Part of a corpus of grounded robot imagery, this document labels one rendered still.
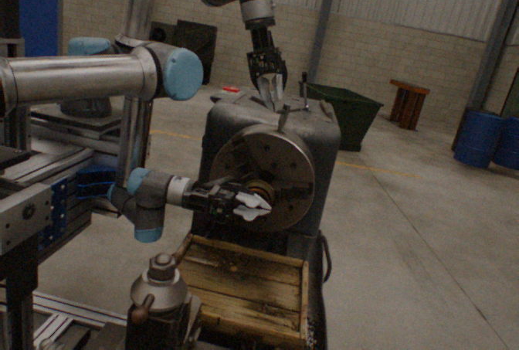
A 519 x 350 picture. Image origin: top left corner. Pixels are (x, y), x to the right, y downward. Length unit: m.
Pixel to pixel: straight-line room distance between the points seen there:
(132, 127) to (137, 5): 0.42
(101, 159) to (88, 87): 0.50
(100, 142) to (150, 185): 0.33
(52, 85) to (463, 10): 11.95
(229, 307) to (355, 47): 10.60
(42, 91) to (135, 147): 0.35
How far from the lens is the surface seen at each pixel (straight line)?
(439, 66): 12.10
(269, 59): 0.85
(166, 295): 0.55
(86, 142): 1.27
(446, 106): 12.40
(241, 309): 0.94
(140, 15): 1.27
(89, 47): 1.23
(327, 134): 1.21
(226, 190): 0.94
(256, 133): 1.05
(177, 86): 0.85
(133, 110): 1.01
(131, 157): 1.05
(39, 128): 1.35
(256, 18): 0.86
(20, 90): 0.76
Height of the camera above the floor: 1.49
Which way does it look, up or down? 18 degrees down
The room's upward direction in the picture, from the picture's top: 11 degrees clockwise
